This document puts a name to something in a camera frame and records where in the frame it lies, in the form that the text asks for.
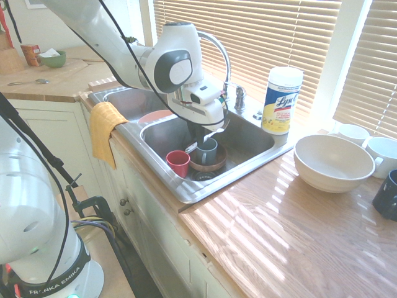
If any red plastic cup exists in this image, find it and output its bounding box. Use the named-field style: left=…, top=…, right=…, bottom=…
left=166, top=150, right=191, bottom=179

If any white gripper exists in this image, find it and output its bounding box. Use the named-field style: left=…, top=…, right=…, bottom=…
left=171, top=93, right=225, bottom=146

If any chrome gooseneck faucet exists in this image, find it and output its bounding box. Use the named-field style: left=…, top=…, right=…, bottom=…
left=197, top=30, right=232, bottom=101

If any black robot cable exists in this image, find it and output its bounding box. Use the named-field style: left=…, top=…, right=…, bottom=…
left=6, top=0, right=174, bottom=112

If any bundle of coloured cables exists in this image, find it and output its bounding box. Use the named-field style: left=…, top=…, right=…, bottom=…
left=71, top=217, right=131, bottom=280

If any green bowl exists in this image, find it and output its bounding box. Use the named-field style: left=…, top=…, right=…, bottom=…
left=39, top=50, right=67, bottom=69

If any beige window blind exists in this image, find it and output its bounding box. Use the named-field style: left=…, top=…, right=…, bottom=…
left=333, top=0, right=397, bottom=140
left=153, top=0, right=342, bottom=115

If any yellow dish cloth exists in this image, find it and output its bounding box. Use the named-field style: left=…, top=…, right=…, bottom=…
left=89, top=101, right=130, bottom=171

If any grey mug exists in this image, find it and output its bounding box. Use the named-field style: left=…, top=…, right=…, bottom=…
left=195, top=137, right=218, bottom=165

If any large white bowl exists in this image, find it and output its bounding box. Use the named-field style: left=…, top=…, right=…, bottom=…
left=293, top=134, right=376, bottom=194

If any stainless steel double sink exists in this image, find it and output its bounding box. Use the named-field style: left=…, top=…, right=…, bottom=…
left=87, top=85, right=295, bottom=204

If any white ceramic mug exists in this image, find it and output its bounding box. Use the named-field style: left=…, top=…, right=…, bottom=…
left=336, top=124, right=370, bottom=147
left=362, top=136, right=397, bottom=179

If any silver spoon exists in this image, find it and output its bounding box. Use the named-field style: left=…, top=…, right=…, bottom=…
left=7, top=78, right=50, bottom=87

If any sink drain strainer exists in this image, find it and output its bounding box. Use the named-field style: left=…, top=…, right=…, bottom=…
left=190, top=169, right=220, bottom=183

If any brown wooden bowl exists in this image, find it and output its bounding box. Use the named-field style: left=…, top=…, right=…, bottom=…
left=188, top=144, right=229, bottom=172

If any wooden knife block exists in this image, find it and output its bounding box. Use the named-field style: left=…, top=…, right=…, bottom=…
left=0, top=30, right=25, bottom=75

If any Lysol wipes canister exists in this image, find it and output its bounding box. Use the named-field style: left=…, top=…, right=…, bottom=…
left=261, top=66, right=304, bottom=136

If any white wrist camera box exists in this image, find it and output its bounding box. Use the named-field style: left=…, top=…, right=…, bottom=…
left=189, top=84, right=221, bottom=106

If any black clamp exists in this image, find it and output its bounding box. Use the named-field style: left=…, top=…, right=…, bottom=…
left=65, top=173, right=110, bottom=219

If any orange box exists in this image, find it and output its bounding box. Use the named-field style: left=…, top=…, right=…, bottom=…
left=20, top=44, right=43, bottom=67

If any white kitchen cabinet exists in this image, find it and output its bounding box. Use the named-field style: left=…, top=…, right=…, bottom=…
left=0, top=99, right=249, bottom=298

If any silver metal fork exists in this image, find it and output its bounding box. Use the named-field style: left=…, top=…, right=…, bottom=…
left=185, top=119, right=231, bottom=155

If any dark blue mug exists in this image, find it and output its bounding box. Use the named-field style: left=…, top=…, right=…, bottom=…
left=372, top=169, right=397, bottom=222

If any pink bowl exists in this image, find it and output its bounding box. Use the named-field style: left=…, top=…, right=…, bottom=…
left=138, top=109, right=174, bottom=125

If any chrome faucet handle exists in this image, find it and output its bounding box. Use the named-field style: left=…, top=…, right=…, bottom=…
left=233, top=85, right=248, bottom=111

